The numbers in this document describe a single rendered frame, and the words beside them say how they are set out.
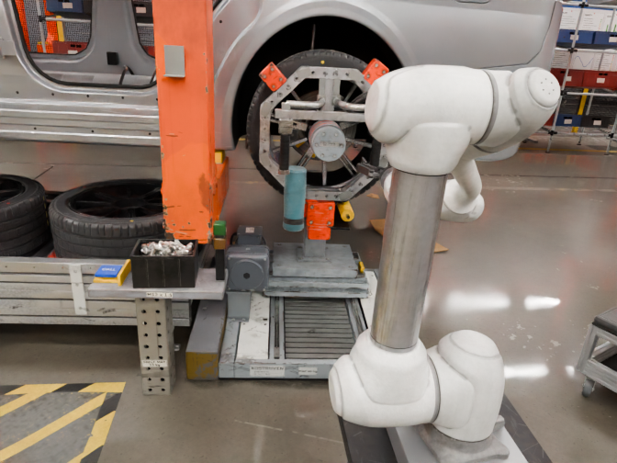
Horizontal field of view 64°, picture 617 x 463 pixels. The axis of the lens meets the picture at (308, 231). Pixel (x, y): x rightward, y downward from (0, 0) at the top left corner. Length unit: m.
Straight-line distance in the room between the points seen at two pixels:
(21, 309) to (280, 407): 1.08
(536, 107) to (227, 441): 1.35
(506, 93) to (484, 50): 1.41
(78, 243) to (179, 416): 0.81
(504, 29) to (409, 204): 1.53
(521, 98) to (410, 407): 0.64
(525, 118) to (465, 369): 0.53
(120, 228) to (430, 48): 1.46
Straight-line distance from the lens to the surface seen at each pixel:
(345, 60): 2.10
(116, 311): 2.11
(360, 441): 1.35
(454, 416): 1.17
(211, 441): 1.76
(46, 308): 2.19
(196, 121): 1.68
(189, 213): 1.77
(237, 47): 2.16
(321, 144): 1.91
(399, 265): 0.95
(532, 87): 0.90
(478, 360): 1.14
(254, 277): 2.01
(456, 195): 1.41
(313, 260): 2.36
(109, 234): 2.08
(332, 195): 2.12
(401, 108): 0.83
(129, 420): 1.88
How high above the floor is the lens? 1.25
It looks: 22 degrees down
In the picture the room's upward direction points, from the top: 3 degrees clockwise
